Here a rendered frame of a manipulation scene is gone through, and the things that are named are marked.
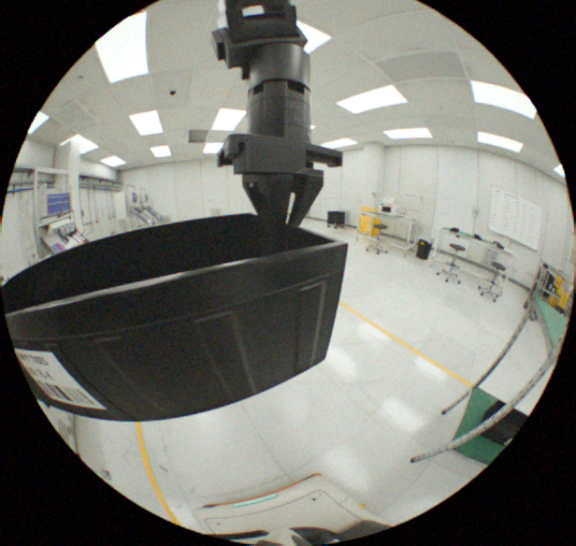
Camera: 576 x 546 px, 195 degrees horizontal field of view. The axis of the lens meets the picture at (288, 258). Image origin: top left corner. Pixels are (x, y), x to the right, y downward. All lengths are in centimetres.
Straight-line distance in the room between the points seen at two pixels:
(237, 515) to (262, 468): 40
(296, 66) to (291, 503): 104
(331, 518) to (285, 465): 45
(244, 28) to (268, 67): 6
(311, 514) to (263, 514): 17
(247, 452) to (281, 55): 130
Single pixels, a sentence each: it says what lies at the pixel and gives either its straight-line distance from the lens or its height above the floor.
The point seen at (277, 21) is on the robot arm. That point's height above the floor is 134.
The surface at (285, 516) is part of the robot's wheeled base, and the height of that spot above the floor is 28.
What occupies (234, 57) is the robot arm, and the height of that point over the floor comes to 130.
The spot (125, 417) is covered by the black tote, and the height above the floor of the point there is 103.
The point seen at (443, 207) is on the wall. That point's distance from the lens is 542.
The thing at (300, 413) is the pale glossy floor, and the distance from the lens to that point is 121.
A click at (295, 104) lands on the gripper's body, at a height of 123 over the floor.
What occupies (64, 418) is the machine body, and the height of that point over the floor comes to 16.
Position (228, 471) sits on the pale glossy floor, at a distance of 120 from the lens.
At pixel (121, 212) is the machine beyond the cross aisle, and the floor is 118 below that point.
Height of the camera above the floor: 115
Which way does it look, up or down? 22 degrees down
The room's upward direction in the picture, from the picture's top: straight up
